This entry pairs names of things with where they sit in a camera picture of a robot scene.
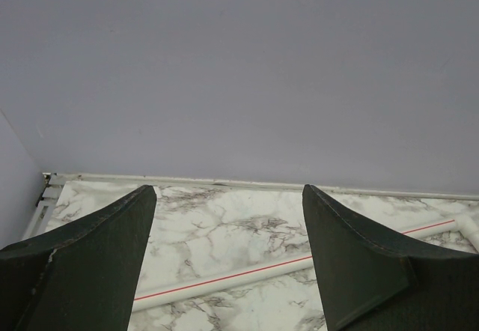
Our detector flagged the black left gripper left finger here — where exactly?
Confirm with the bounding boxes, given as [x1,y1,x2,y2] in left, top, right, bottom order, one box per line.
[1,185,156,330]

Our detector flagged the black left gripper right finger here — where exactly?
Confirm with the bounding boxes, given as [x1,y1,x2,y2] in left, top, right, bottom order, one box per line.
[302,185,478,330]

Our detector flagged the white PVC pipe frame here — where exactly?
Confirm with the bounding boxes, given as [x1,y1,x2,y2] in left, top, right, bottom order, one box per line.
[132,213,478,312]

